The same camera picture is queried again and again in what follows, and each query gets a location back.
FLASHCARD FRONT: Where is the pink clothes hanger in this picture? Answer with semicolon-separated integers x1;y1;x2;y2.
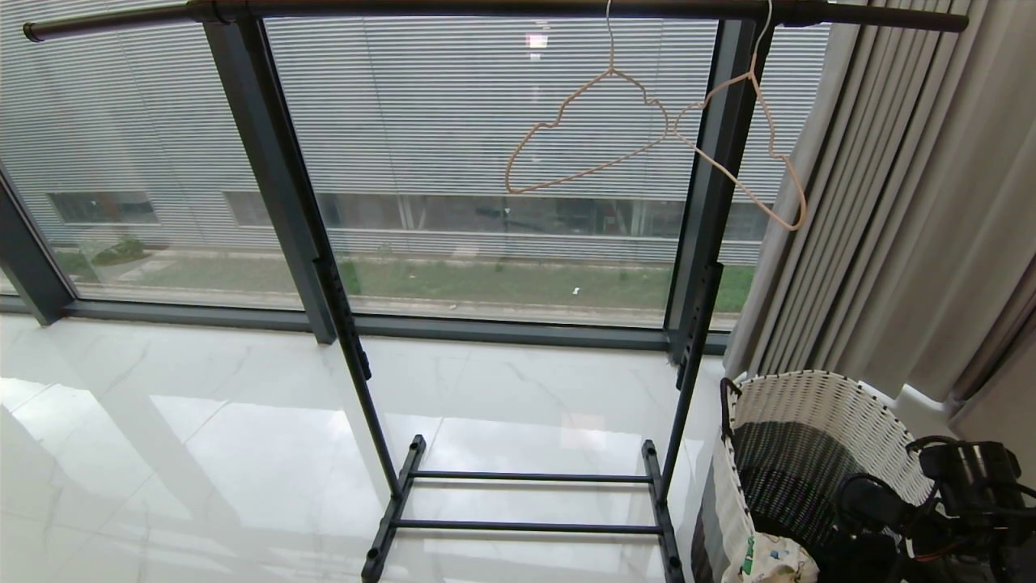
669;0;808;232
505;0;673;196

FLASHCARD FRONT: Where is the black clothes rack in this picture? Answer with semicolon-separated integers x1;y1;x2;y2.
23;0;970;583

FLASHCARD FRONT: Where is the white laundry basket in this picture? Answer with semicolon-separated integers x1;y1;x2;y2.
692;370;940;583

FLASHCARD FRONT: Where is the cream printed garment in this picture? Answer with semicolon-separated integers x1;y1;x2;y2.
720;530;820;583

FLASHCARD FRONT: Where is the beige curtain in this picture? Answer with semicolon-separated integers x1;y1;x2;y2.
723;0;1036;474

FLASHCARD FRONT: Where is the window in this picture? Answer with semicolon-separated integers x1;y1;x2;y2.
0;0;834;357

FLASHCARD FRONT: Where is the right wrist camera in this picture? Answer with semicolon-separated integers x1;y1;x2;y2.
834;472;914;535

